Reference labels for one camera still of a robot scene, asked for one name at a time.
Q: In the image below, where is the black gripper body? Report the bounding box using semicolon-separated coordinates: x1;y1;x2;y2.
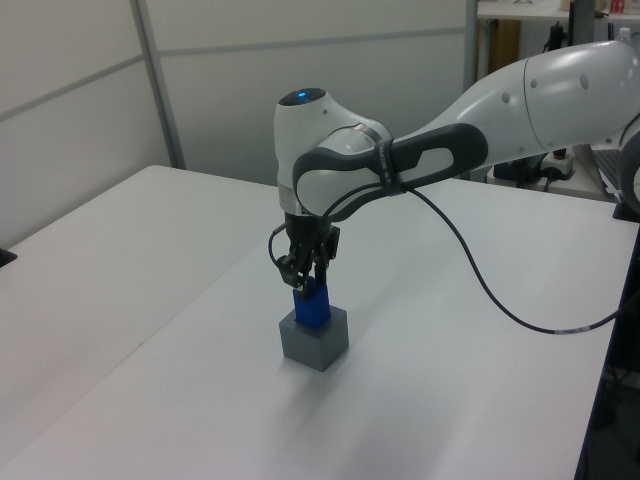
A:
284;211;343;262

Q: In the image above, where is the blue block with knob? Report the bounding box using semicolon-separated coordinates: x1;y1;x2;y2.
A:
292;279;332;329

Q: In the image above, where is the grey hollow cuboid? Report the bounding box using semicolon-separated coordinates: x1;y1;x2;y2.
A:
278;306;350;374

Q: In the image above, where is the brown cardboard panel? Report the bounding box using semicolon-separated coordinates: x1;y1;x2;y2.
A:
491;19;522;77

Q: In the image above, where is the grey laptop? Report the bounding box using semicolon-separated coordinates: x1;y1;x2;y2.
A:
588;143;625;202

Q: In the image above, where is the white background desk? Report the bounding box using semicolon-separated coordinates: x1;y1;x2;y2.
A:
477;0;640;22

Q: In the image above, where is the grey vertical pole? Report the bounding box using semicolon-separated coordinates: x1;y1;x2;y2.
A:
566;0;597;50

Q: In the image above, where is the grey partition post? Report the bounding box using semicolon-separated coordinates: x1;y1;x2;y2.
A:
129;0;187;172
464;0;482;97

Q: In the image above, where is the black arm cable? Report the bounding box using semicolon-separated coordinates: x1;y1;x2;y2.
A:
266;181;624;337

